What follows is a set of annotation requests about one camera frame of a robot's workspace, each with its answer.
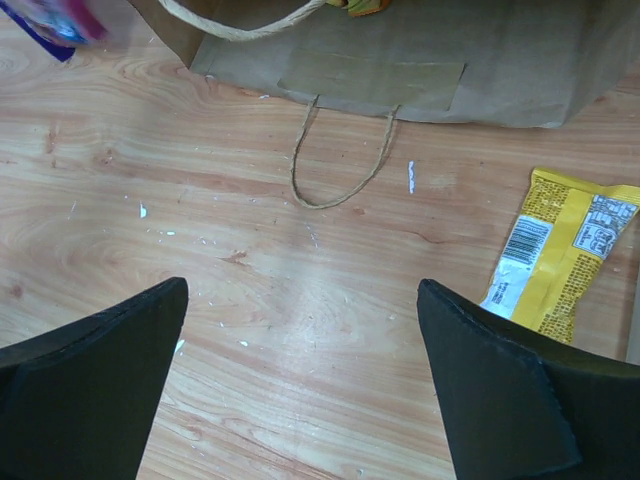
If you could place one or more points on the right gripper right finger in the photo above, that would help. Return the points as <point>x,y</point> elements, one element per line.
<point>518,405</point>

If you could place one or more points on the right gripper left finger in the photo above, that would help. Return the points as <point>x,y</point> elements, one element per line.
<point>79,401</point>

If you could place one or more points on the yellow snack packet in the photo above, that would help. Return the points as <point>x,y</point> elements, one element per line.
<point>565,230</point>

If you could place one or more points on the red brown paper bag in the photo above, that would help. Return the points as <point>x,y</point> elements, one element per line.
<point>518,64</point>

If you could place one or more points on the purple snack packet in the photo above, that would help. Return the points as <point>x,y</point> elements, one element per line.
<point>60,27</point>

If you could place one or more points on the orange Fox's candy packet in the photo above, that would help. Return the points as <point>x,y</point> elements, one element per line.
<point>358,8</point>

